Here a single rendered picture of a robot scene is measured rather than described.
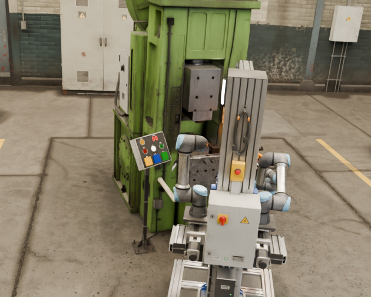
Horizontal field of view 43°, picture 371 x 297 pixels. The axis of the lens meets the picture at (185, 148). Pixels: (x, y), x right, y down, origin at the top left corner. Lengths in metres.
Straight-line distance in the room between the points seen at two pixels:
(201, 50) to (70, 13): 5.34
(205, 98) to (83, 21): 5.40
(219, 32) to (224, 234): 2.07
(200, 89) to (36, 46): 6.34
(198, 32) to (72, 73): 5.56
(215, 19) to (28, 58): 6.45
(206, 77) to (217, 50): 0.31
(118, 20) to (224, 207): 6.84
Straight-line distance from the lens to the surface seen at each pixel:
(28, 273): 4.58
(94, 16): 9.50
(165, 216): 4.99
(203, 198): 3.68
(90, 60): 9.64
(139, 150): 4.17
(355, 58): 11.81
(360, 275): 4.96
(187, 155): 3.57
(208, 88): 4.44
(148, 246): 4.82
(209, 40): 4.51
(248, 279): 4.19
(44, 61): 10.37
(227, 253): 3.28
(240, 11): 4.59
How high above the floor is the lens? 2.69
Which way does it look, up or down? 22 degrees down
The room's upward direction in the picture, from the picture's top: 4 degrees clockwise
